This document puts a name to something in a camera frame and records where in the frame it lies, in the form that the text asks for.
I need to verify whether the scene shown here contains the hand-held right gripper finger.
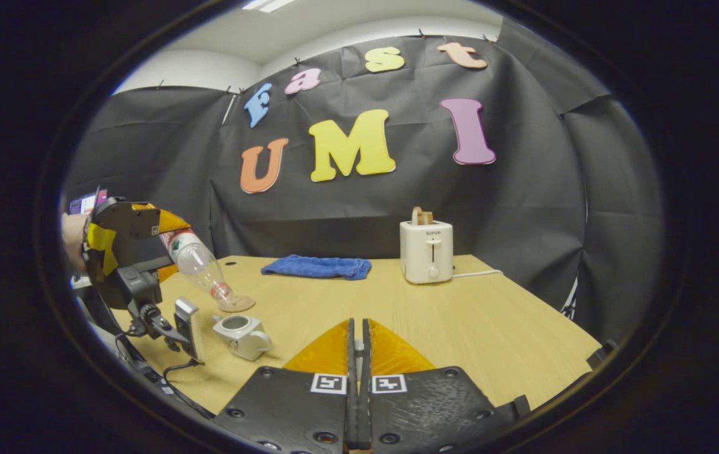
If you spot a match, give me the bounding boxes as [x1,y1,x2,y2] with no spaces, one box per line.
[359,317,532,454]
[213,317,358,454]

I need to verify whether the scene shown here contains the clear plastic water bottle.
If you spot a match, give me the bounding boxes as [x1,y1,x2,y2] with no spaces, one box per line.
[159,228,235,305]

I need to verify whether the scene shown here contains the round brown coaster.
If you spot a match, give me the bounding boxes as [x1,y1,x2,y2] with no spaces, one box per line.
[216,294,257,313]

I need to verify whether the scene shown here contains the white ceramic teacup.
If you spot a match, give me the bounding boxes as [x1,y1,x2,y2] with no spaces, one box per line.
[211,313,273,361]

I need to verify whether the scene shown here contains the computer monitor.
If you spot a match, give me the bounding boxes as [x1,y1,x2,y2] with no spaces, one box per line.
[68,188,109,216]

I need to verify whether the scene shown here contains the blue towel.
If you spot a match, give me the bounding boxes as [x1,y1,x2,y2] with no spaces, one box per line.
[260,254,372,281]

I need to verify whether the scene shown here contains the white toaster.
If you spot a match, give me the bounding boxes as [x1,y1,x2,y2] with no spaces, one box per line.
[399,219,455,285]

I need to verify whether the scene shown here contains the black backdrop cloth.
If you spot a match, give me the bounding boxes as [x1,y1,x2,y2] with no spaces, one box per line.
[63,19,666,344]

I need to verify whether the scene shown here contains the ceiling light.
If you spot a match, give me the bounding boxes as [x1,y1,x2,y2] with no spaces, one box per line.
[241,0,297,13]

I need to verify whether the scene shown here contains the black cable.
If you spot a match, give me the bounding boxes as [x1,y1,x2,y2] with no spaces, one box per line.
[114,331,216,421]

